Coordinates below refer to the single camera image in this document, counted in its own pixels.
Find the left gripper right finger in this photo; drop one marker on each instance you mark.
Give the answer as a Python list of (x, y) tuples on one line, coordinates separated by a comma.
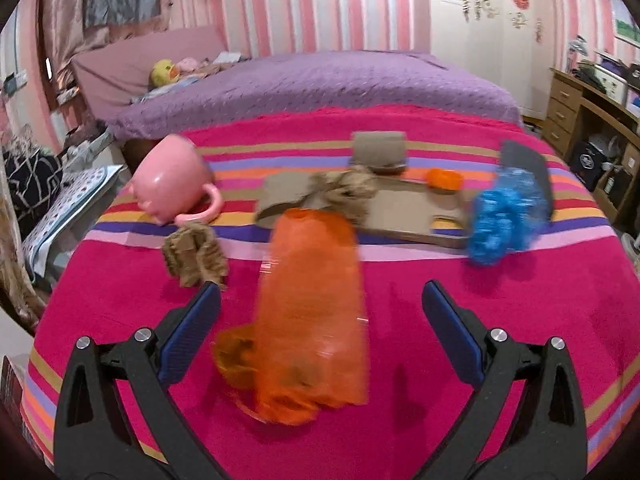
[(547, 438)]

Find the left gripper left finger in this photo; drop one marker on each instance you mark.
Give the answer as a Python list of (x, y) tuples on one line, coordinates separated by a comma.
[(93, 435)]

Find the striped pink blanket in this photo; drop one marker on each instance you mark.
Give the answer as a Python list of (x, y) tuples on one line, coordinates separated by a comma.
[(574, 282)]

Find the floral beige curtain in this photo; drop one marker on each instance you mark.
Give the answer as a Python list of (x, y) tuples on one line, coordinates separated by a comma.
[(18, 296)]

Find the blue crumpled plastic bag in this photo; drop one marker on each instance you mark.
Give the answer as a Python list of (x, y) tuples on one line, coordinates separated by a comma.
[(507, 217)]

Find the pink cup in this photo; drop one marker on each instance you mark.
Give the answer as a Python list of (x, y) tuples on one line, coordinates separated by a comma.
[(174, 184)]

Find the flat brown cardboard piece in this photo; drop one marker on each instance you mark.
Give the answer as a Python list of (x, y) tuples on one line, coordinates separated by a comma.
[(403, 209)]

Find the small orange cap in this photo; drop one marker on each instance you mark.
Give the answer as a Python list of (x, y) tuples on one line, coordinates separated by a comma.
[(444, 180)]

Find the black box under desk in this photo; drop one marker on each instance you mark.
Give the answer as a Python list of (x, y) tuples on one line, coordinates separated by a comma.
[(587, 163)]

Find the black rectangular case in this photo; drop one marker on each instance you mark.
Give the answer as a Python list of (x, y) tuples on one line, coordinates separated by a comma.
[(517, 155)]

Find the crumpled brown paper ball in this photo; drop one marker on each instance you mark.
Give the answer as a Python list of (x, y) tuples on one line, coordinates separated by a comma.
[(347, 192)]

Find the wooden desk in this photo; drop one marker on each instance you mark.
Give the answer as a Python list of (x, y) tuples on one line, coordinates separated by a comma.
[(578, 112)]

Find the pink headboard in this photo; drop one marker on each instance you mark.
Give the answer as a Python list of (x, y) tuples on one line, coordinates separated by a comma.
[(110, 77)]

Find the yellow duck plush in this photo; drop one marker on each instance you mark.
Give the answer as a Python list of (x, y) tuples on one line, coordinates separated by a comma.
[(164, 72)]

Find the purple bedspread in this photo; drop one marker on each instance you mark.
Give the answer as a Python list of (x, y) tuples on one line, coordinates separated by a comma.
[(301, 83)]

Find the white wardrobe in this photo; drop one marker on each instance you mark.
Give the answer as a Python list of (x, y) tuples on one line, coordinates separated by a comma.
[(507, 42)]

